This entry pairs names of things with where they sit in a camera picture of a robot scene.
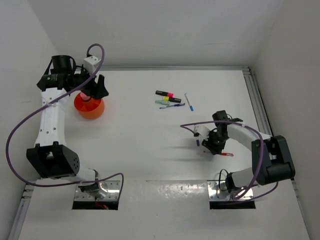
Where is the right aluminium table rail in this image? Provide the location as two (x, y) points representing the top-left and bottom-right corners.
(243, 68), (291, 185)

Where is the black pink highlighter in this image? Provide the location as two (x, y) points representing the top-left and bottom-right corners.
(155, 90), (174, 98)

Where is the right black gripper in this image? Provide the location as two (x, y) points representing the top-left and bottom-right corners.
(201, 130), (228, 155)

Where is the left aluminium table rail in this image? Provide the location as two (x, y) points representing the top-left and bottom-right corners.
(8, 184), (34, 240)

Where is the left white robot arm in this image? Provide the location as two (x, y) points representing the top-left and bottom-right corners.
(26, 55), (108, 199)

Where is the red gel pen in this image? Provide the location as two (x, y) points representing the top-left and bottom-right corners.
(203, 150), (234, 157)

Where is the white pen blue cap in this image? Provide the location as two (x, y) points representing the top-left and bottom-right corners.
(184, 93), (194, 112)

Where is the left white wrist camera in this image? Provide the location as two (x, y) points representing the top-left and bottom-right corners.
(83, 56), (101, 75)

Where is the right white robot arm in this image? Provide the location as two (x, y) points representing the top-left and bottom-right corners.
(194, 110), (296, 193)

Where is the aluminium table rail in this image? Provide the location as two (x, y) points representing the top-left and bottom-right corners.
(243, 68), (291, 185)
(8, 184), (34, 240)

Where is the pale green highlighter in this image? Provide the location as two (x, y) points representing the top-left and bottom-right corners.
(155, 100), (170, 106)

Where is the metal base plate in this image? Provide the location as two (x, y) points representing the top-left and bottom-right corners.
(74, 180), (120, 202)
(207, 180), (254, 202)

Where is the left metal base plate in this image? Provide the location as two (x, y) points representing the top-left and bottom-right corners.
(74, 180), (120, 202)

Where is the black yellow highlighter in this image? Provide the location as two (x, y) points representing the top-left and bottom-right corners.
(162, 96), (182, 103)

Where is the pink glue stick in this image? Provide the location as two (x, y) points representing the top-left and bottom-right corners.
(79, 92), (91, 101)

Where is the orange round organizer container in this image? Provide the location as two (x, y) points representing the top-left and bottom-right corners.
(73, 92), (105, 120)

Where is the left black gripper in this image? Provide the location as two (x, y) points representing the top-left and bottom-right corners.
(70, 64), (109, 100)

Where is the blue ballpoint pen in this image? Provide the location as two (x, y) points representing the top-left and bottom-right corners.
(159, 103), (186, 110)

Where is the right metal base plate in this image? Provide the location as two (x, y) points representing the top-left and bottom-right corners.
(207, 180), (254, 202)

